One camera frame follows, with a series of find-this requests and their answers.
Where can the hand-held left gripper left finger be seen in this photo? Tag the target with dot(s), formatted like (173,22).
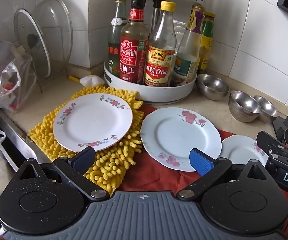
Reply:
(83,156)

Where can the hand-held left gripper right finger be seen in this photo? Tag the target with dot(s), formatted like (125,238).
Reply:
(201,162)

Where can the stainless steel sink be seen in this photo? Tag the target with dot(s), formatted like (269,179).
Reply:
(13,135)

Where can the red cloth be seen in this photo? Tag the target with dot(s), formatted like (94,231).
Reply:
(154,177)

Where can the dark slender bottle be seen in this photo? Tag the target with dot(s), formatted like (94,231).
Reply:
(156,15)

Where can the white two-tier condiment rack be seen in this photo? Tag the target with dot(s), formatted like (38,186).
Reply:
(159,92)

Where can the garlic bulb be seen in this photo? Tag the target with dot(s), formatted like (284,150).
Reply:
(91,80)

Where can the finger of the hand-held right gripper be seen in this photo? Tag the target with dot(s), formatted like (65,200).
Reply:
(266,140)
(286,157)

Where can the large glass pot lid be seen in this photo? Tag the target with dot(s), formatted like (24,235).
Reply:
(56,25)

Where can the red-label soy sauce bottle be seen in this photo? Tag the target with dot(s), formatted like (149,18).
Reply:
(131,60)

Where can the yellow-green label sauce bottle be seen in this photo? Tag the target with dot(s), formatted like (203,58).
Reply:
(206,42)

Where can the yellow-cap vinegar bottle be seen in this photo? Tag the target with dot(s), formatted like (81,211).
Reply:
(159,67)

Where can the stainless steel bowl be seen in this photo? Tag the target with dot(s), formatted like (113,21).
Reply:
(212,85)
(244,105)
(267,108)

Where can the small yellow stick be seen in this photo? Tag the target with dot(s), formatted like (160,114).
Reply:
(73,78)

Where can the yellow chenille mat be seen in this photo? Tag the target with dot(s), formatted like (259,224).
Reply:
(113,160)

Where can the clear plastic bag with items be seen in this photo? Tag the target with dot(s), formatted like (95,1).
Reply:
(8,85)

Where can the green glass bottle red cap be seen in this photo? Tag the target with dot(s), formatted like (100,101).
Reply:
(116,30)

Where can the steel-rimmed glass pot lid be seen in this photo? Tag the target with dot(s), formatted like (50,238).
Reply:
(31,40)

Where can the purple-label clear bottle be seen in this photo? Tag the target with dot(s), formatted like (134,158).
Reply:
(186,62)

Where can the large pink-flower white plate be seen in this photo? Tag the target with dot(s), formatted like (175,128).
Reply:
(174,137)

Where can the small pink-flower white plate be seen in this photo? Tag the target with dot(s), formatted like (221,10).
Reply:
(239,150)

